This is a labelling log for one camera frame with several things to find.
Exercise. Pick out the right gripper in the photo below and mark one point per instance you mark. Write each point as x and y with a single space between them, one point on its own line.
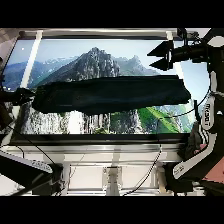
188 53

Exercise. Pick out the blue jeans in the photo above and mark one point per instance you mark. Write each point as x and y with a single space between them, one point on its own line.
113 95

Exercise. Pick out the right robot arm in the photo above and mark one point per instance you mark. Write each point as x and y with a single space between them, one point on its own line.
208 113

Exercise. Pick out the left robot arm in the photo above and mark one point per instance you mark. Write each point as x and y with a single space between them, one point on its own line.
23 166

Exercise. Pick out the pink garment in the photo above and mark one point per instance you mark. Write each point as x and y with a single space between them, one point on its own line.
216 175

